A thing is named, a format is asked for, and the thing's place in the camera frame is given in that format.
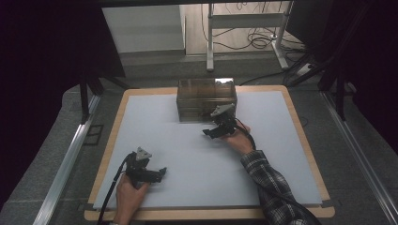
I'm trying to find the aluminium rail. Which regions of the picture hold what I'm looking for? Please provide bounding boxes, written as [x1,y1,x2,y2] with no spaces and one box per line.
[32,94,101,225]
[321,91,398,225]

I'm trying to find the grey cabinet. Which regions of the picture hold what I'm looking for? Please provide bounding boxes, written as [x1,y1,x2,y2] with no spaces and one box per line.
[102,4,186,54]

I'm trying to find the person's right hand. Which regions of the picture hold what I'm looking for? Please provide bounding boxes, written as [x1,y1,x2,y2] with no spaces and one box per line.
[220,120,256,156]

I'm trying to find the white power strip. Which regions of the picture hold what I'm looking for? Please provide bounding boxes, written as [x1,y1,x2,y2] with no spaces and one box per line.
[295,63,314,77]

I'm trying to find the white metal desk frame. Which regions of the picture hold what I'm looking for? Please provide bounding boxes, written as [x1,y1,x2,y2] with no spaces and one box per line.
[206,0,295,72]

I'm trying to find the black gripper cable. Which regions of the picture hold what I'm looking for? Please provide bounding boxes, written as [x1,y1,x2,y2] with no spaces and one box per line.
[234,117,323,225]
[97,154,132,225]

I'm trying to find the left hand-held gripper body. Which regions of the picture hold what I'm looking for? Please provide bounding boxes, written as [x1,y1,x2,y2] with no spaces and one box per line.
[125,146,158,190]

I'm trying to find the dark curtain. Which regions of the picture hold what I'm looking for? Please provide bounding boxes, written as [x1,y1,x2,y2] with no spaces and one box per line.
[0,0,126,207]
[285,0,398,154]

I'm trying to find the coiled black floor cables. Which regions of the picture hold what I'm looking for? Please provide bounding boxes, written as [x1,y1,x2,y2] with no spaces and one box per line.
[200,1,306,54]

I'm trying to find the transparent brown jewelry box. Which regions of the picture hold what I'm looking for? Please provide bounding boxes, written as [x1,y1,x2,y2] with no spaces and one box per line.
[176,78,237,124]

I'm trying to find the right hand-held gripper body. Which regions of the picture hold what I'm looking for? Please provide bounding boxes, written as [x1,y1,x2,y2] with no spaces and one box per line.
[209,103,239,137]

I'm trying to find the black metal stand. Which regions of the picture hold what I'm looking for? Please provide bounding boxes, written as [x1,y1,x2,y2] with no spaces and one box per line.
[286,52,358,122]
[78,69,130,126]

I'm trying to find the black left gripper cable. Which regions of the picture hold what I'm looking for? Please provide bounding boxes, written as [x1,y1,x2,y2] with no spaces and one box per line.
[97,154,132,225]

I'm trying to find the person's left hand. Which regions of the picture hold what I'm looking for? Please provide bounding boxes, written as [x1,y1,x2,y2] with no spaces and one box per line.
[115,173,152,218]

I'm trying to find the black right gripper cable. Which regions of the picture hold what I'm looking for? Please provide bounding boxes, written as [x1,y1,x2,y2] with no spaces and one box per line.
[234,117,323,225]

